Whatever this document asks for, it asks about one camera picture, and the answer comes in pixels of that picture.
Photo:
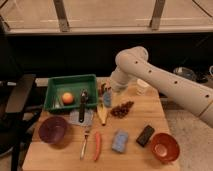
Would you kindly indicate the red-orange bowl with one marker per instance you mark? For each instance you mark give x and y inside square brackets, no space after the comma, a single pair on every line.
[165,148]

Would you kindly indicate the green plastic bin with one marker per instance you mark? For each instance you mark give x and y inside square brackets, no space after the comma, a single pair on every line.
[57,86]

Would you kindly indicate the black chair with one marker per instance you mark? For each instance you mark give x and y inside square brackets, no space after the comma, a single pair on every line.
[16,117]

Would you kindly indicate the grey cloth pad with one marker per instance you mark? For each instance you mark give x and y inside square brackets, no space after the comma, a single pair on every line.
[88,118]

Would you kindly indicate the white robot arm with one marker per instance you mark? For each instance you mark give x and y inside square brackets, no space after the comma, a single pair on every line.
[133,62]

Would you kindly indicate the orange peach fruit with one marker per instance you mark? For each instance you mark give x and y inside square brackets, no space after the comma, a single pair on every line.
[67,98]

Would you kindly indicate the orange carrot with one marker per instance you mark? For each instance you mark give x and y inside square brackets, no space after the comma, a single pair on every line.
[98,145]

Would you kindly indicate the grey device on side table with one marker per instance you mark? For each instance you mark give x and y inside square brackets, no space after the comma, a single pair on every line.
[185,72]

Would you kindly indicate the purple bowl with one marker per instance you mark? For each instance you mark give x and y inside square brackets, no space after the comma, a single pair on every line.
[53,130]

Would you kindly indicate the banana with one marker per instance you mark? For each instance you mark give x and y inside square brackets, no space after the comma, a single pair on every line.
[102,113]

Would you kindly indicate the black rectangular block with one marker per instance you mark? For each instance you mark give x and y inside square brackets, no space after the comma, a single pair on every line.
[145,135]

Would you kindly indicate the blue small cup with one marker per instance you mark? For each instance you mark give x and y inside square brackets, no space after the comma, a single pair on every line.
[107,99]

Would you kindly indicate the bunch of grapes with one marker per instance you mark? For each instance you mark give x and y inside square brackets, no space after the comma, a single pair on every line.
[121,110]

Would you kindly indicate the blue sponge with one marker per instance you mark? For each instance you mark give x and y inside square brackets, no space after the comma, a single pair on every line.
[119,141]

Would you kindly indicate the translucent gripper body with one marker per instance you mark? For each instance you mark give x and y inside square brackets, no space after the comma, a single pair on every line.
[119,89]

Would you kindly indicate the black handled ladle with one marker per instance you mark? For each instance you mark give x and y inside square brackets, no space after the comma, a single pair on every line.
[83,101]

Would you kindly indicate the silver fork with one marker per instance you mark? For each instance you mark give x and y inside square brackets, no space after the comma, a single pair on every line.
[86,135]

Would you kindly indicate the white cup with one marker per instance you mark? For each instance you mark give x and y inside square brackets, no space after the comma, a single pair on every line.
[142,87]

